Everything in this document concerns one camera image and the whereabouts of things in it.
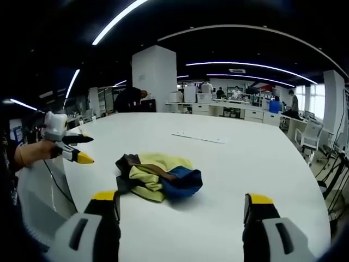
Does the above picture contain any black stand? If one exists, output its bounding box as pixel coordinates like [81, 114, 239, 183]
[315, 151, 349, 221]

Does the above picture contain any white cabinet counter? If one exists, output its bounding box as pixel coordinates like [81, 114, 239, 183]
[164, 101, 282, 128]

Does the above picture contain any white office chair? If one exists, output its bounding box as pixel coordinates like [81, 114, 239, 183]
[294, 118, 324, 165]

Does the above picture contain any translucent storage box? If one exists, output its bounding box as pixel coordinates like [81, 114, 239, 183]
[196, 93, 213, 104]

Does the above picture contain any black chair back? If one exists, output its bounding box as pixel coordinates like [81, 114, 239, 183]
[140, 98, 158, 114]

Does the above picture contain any white flat table strip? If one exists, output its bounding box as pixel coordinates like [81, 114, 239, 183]
[171, 132, 228, 145]

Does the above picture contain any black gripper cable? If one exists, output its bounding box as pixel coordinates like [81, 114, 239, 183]
[43, 160, 79, 210]

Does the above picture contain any long ceiling light strip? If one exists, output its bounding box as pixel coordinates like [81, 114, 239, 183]
[92, 0, 149, 46]
[9, 98, 38, 111]
[185, 62, 319, 85]
[64, 68, 81, 101]

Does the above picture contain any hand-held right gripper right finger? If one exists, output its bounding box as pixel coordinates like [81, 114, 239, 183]
[242, 193, 317, 262]

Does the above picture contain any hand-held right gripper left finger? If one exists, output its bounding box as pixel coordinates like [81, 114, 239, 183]
[49, 190, 122, 262]

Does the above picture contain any person's left hand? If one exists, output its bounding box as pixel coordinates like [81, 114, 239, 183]
[23, 139, 57, 166]

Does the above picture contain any yellow blue brown garment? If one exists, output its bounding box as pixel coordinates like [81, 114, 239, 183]
[115, 153, 203, 204]

